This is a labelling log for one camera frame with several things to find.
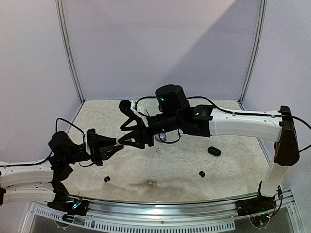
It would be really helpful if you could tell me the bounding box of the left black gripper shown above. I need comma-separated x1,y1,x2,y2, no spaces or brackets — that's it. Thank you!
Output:
64,136,123,167

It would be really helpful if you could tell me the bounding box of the blue earbud charging case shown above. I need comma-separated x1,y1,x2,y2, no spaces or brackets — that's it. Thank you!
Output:
155,133,167,142

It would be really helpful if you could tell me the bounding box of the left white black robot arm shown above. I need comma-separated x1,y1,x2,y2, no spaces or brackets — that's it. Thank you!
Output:
0,129,124,211

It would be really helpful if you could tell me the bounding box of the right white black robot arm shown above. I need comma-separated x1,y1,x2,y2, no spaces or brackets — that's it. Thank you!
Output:
117,84,300,212

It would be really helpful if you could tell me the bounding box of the black earbud charging case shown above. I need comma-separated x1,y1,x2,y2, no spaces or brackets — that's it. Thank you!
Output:
207,146,221,157

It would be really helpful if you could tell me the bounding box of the black earbud right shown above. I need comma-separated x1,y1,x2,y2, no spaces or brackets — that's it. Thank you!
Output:
199,171,205,178

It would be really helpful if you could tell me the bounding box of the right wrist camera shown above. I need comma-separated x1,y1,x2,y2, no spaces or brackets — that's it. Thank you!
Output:
119,100,149,127

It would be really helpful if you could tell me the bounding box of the aluminium front rail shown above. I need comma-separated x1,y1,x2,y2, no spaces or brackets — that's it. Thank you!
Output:
19,186,302,233

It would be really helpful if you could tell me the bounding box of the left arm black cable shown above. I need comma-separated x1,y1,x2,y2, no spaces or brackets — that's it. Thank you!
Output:
0,117,95,168

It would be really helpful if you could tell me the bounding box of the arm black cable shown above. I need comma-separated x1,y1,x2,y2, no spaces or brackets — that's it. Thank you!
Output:
0,117,95,168
135,96,311,154

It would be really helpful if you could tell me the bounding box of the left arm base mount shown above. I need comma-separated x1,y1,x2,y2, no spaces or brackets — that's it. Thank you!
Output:
47,195,90,216

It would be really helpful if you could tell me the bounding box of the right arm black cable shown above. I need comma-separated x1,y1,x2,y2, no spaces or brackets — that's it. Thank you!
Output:
135,96,311,154

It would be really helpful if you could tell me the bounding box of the left aluminium corner post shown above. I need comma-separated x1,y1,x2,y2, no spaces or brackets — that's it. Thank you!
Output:
55,0,85,104

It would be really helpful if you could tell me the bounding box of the aluminium corner post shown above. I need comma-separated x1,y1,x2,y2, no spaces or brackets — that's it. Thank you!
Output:
55,0,85,104
238,0,267,106

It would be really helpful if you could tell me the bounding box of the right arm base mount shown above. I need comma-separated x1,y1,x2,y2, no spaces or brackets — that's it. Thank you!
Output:
235,192,276,216

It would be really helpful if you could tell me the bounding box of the right aluminium corner post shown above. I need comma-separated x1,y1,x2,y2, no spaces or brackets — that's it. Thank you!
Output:
238,0,267,106

